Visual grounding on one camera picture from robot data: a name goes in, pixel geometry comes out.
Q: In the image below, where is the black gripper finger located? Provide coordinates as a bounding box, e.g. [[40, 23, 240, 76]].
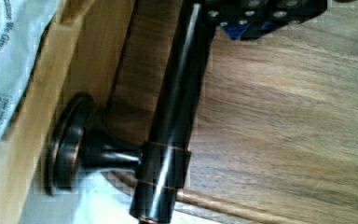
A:
[[205, 0, 327, 41]]

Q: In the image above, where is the wooden drawer with black handle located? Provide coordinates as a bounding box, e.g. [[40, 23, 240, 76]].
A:
[[0, 0, 215, 224]]

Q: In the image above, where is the wooden cutting board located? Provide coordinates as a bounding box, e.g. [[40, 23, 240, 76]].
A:
[[101, 0, 358, 224]]

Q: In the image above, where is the plastic snack bag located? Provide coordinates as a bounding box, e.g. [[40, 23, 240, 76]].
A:
[[0, 0, 60, 140]]

